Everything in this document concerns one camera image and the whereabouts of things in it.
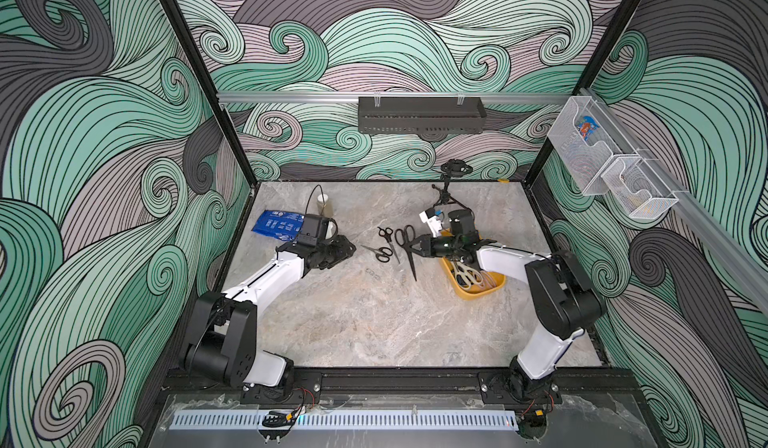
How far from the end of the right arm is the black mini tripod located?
0.68ft

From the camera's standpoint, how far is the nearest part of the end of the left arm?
2.11 ft

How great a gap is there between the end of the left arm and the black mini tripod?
0.38m

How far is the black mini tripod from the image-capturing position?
2.94 feet

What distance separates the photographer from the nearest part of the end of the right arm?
0.73 m
